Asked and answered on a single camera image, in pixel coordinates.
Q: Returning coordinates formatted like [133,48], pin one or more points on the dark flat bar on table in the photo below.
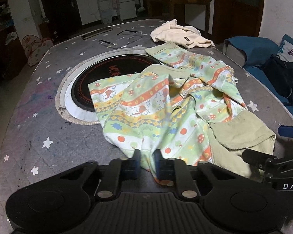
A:
[96,32]

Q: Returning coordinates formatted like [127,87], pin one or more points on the brown wooden side door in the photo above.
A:
[236,18]

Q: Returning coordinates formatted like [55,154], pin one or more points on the black wire hanger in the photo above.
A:
[124,39]

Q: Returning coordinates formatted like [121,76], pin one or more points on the pink children's folding tent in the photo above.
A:
[35,48]

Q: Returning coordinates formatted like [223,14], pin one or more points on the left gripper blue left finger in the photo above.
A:
[116,172]

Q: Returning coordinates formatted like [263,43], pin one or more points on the blue sofa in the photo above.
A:
[252,52]

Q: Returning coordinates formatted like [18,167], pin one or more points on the round black induction cooktop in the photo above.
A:
[73,101]

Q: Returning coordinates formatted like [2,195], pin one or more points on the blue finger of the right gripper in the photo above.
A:
[256,158]
[285,131]

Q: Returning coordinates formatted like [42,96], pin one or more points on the dark wooden entrance door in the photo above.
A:
[62,14]

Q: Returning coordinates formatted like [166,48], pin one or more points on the green patterned children's jacket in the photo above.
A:
[186,105]

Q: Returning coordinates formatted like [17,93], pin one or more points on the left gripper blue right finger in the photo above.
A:
[178,172]

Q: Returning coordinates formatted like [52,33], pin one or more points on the white water dispenser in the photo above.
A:
[105,11]

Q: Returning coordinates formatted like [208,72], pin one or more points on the cream garment with number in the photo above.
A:
[188,37]

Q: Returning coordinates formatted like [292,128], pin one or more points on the dark bag on sofa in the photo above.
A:
[280,75]

